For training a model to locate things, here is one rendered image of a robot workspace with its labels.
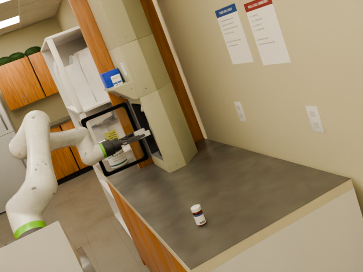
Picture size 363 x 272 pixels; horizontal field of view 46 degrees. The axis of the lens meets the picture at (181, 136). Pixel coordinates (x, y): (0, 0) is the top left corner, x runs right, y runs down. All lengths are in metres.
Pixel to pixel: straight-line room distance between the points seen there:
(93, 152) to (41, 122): 0.51
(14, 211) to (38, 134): 0.36
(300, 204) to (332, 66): 0.51
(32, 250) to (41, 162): 0.36
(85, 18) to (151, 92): 0.65
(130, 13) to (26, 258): 1.37
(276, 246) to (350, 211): 0.34
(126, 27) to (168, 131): 0.62
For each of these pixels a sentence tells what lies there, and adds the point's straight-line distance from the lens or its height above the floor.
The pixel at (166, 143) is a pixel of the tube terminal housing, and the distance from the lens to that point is 2.44.
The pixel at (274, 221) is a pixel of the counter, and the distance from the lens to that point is 1.57.
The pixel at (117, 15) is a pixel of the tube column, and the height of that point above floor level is 1.86.
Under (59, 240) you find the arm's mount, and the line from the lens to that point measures 1.74.
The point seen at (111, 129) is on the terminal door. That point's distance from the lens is 2.68.
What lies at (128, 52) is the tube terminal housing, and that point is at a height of 1.66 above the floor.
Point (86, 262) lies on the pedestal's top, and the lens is 1.87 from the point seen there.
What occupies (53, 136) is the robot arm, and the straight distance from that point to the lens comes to 2.31.
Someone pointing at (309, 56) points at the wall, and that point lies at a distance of 1.66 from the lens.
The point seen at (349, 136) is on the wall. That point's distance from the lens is 1.67.
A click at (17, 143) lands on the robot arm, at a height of 1.46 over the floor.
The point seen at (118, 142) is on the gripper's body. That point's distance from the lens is 2.48.
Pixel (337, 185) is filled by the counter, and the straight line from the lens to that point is 1.70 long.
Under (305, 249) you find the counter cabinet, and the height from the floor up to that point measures 0.78.
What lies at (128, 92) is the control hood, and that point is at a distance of 2.36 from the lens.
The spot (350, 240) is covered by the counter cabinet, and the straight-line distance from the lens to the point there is 1.80.
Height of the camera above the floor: 1.68
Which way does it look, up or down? 13 degrees down
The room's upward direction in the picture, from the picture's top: 21 degrees counter-clockwise
